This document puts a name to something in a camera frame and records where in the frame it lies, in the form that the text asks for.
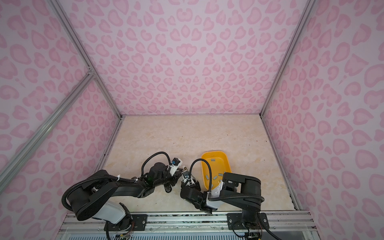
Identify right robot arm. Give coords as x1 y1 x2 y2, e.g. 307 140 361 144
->
180 173 265 228

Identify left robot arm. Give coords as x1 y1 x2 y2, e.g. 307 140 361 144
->
62 158 182 225

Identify yellow plastic tray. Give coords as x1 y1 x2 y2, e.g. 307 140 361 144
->
201 151 232 190

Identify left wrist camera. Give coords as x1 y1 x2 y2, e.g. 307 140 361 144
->
169 158 183 177

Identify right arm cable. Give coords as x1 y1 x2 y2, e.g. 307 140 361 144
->
188 158 283 240

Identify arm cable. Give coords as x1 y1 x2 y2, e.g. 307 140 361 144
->
188 158 283 240
61 151 172 212

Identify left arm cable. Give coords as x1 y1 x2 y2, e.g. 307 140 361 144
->
61 151 172 212

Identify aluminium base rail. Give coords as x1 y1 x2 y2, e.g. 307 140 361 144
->
56 211 320 240

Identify diagonal aluminium frame bar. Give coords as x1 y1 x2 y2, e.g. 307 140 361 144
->
1 71 95 193

